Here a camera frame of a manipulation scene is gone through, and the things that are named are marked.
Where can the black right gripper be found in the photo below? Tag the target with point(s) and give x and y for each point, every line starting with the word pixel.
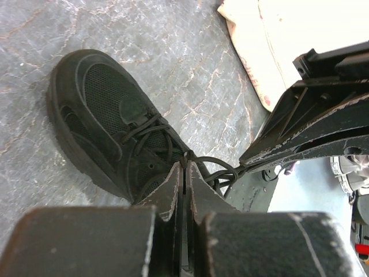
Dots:
pixel 317 122

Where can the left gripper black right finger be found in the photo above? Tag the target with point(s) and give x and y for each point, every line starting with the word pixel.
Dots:
pixel 227 242

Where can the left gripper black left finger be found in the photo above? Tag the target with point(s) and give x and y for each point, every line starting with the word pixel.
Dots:
pixel 141 240

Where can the black shoe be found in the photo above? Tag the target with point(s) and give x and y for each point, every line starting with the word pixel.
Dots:
pixel 91 100

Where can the cream pink cartoon pouch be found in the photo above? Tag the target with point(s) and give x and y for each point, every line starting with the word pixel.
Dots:
pixel 269 35

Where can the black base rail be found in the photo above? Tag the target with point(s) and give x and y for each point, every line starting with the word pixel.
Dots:
pixel 253 192

